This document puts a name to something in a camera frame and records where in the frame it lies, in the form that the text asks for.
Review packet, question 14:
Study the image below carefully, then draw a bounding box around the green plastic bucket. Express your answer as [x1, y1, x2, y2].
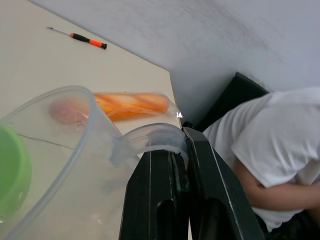
[0, 124, 33, 216]

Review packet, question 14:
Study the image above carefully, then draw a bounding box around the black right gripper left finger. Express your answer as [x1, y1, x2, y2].
[116, 149, 191, 240]

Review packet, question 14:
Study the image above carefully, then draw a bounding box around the clear plastic measuring cup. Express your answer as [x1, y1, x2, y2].
[0, 85, 188, 240]

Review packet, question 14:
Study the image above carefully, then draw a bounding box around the orange black screwdriver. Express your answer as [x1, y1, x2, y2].
[46, 26, 108, 51]

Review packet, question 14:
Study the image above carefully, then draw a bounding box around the person in white t-shirt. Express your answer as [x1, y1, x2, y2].
[201, 86, 320, 233]

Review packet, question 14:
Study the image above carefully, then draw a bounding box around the black chair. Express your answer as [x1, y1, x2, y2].
[193, 72, 270, 132]

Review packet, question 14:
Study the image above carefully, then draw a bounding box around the orange striped wrapped roll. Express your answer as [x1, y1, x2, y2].
[92, 92, 183, 123]

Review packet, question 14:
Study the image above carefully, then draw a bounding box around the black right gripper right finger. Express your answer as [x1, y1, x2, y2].
[181, 121, 265, 240]

